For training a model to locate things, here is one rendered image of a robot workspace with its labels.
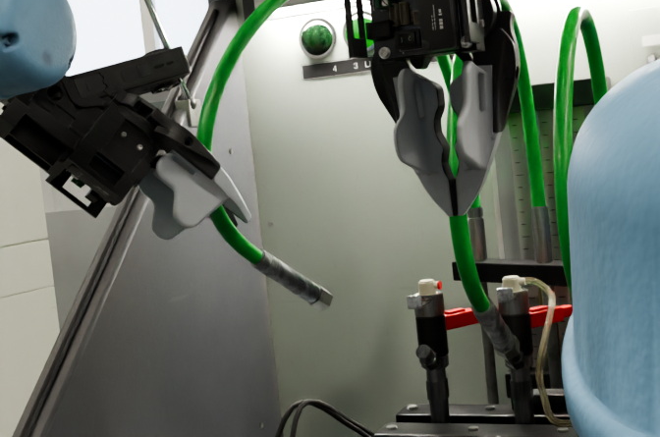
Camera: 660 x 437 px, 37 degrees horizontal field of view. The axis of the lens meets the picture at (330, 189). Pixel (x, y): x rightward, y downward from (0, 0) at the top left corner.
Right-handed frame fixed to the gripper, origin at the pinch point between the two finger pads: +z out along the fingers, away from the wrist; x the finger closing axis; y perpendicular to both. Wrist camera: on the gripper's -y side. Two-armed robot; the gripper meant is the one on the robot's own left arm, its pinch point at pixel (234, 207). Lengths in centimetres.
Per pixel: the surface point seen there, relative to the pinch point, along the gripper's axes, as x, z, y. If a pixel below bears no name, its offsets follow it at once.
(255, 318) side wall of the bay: -39.3, 19.6, -8.4
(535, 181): 0.3, 25.3, -23.9
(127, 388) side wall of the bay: -23.2, 6.4, 12.3
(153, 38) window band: -396, 6, -237
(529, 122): 2.2, 20.7, -27.6
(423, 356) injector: 1.3, 22.0, 0.5
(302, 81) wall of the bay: -28.4, 5.1, -33.3
